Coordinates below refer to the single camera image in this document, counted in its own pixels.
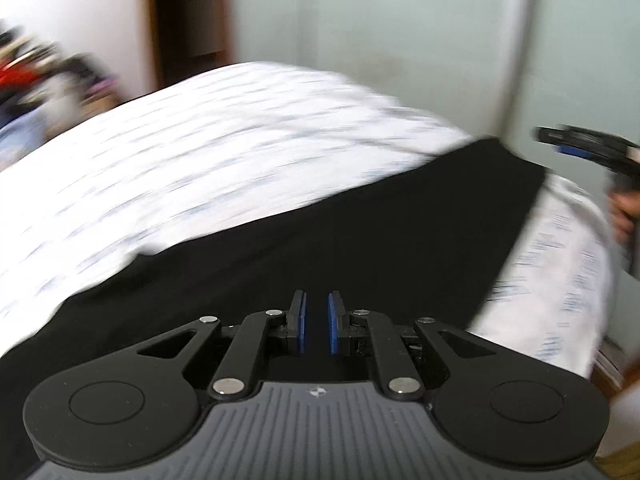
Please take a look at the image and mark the frosted glass sliding wardrobe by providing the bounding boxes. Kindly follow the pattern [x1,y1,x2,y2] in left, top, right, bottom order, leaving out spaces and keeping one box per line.
[225,0,640,173]

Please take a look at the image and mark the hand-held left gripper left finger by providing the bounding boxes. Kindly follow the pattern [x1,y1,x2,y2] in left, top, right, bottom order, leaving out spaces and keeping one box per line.
[135,289,309,402]

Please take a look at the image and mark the black pants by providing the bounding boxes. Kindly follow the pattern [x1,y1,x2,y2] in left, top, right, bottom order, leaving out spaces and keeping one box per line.
[0,137,548,467]

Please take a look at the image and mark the person's right hand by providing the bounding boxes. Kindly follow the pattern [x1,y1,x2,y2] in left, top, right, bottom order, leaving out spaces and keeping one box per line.
[608,190,640,262]

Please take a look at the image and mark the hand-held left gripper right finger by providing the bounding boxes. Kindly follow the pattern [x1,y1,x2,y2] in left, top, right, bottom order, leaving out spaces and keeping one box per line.
[327,290,502,403]

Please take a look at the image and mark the light blue cloth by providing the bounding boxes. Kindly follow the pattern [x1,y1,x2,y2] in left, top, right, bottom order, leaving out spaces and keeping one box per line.
[0,109,50,172]

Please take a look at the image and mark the white printed bed sheet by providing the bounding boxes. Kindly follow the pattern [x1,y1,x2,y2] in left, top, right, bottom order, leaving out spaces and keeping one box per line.
[0,60,619,382]

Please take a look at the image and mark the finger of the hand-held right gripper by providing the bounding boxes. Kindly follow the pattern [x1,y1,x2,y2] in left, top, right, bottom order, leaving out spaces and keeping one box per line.
[534,124,630,162]

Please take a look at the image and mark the wooden open cabinet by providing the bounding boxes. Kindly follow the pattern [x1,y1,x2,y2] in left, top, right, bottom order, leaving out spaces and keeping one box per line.
[146,0,237,92]

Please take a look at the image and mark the pile of clothes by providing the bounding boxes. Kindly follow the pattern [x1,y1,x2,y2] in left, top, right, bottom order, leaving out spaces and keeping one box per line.
[0,19,122,128]

